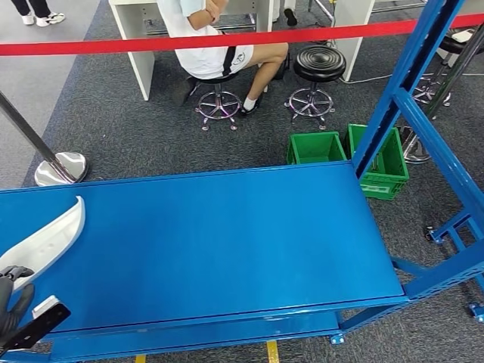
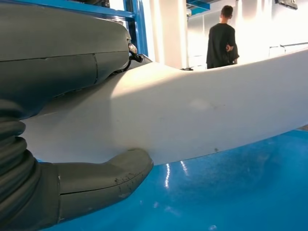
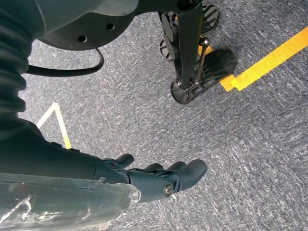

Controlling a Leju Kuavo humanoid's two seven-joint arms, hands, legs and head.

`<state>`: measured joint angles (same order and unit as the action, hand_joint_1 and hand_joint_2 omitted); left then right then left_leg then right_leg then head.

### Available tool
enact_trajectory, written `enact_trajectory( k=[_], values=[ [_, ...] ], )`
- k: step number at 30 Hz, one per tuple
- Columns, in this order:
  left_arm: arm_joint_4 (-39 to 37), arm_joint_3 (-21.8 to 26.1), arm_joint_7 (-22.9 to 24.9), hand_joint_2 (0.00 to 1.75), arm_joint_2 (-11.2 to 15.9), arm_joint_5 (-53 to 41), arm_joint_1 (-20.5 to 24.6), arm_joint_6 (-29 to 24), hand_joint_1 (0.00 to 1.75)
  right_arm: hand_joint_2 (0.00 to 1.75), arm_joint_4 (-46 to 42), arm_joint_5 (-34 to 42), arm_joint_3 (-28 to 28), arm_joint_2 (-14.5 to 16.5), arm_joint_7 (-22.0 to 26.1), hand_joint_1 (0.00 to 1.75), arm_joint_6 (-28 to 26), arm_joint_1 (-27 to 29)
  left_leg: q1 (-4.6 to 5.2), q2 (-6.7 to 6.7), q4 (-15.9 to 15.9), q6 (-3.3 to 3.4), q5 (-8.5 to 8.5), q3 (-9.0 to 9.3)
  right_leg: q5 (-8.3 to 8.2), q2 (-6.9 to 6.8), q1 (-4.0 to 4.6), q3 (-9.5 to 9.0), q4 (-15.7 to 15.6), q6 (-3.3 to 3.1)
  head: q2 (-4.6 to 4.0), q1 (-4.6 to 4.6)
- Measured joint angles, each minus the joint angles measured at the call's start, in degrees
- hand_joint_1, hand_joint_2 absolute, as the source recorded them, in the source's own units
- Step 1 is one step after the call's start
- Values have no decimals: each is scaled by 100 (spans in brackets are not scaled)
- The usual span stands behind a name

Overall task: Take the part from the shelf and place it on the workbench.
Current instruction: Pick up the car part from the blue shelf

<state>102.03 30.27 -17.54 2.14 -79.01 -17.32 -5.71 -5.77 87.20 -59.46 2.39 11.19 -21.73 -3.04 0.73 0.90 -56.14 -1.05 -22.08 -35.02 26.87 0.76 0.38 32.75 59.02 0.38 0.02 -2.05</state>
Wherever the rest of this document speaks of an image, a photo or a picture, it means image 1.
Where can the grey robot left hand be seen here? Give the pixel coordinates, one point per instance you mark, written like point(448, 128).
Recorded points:
point(15, 305)

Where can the white curved plastic panel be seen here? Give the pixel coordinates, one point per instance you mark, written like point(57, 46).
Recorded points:
point(49, 240)

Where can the blue metal shelf rack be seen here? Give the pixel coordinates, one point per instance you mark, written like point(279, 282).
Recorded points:
point(226, 240)
point(454, 224)

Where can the chrome barrier stanchion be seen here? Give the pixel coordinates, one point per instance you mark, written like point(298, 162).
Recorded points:
point(416, 150)
point(60, 169)

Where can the red barrier belt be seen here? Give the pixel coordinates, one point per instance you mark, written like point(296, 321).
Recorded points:
point(151, 42)

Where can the black stool chrome base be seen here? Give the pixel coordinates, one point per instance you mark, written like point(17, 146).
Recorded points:
point(319, 62)
point(451, 45)
point(218, 105)

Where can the yellow floor tape outline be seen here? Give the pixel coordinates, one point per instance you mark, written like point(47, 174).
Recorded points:
point(272, 353)

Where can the green plastic crate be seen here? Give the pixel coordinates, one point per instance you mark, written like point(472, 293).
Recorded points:
point(313, 146)
point(389, 186)

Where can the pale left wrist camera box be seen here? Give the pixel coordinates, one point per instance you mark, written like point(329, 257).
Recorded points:
point(45, 305)

